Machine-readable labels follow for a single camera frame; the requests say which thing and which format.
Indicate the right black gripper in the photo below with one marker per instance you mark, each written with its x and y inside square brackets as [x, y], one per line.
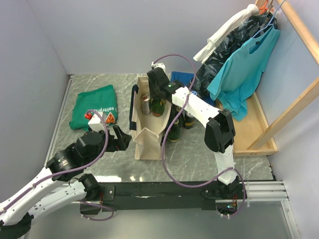
[152, 94]

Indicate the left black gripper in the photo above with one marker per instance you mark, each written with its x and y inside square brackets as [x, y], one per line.
[121, 142]

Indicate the red top drink can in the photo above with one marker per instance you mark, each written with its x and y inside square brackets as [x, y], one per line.
[146, 104]

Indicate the green glass bottle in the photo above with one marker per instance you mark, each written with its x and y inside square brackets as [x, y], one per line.
[174, 133]
[181, 120]
[157, 107]

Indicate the silver top can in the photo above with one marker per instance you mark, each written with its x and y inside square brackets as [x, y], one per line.
[189, 120]

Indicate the beige canvas tote bag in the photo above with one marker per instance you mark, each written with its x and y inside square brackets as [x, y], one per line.
[146, 129]

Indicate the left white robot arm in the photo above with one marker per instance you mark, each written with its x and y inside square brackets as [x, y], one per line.
[61, 181]

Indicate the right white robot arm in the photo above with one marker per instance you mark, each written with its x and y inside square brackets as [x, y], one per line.
[218, 124]

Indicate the blue folded cloth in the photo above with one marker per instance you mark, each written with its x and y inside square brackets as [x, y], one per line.
[186, 79]

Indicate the green folded t-shirt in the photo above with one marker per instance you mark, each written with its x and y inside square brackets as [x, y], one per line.
[101, 100]

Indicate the turquoise hanging t-shirt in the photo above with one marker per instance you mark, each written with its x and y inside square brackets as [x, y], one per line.
[240, 75]

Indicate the dark patterned hanging garment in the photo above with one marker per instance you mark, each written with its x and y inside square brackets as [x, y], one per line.
[254, 26]

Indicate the wooden clothes rack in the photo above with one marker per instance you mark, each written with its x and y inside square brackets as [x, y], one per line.
[283, 114]

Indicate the white hanging garment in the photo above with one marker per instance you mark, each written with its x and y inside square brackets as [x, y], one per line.
[231, 24]

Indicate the orange clothes hanger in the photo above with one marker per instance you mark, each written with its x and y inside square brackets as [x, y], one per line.
[264, 6]

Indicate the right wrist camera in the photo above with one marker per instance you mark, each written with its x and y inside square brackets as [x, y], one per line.
[158, 65]

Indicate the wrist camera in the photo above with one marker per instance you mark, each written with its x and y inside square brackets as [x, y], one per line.
[94, 123]
[158, 65]

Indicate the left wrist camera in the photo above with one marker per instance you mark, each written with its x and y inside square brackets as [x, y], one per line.
[94, 123]

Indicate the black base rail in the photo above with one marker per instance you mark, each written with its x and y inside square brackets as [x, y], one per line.
[161, 195]

